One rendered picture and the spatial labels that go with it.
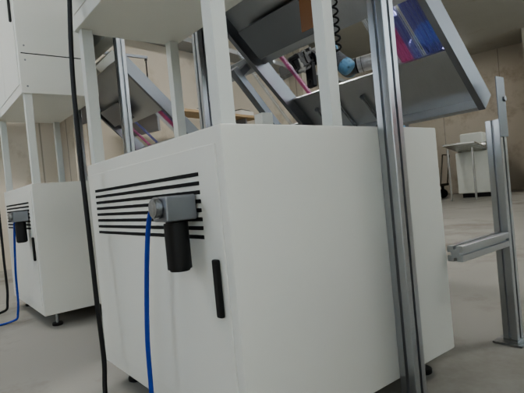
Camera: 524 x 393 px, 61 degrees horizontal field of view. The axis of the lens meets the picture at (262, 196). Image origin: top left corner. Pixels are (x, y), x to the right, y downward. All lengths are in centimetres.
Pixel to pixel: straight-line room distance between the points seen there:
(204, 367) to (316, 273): 27
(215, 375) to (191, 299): 14
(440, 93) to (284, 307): 93
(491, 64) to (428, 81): 952
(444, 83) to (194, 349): 105
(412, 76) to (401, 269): 70
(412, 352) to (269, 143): 56
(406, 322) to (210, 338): 43
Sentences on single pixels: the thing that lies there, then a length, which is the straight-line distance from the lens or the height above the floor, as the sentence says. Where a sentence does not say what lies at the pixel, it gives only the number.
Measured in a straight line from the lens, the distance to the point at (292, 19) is 150.
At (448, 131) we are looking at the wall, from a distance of 1107.
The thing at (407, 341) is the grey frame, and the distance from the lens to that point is 106.
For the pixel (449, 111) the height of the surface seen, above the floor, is 69.
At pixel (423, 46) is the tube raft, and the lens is 144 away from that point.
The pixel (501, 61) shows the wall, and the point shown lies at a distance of 1098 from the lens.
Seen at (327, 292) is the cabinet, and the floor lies 30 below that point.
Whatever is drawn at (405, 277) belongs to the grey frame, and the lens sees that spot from 102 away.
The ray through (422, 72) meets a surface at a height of 81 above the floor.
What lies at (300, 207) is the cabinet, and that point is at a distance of 83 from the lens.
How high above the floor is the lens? 51
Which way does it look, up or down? 1 degrees down
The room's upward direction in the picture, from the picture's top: 5 degrees counter-clockwise
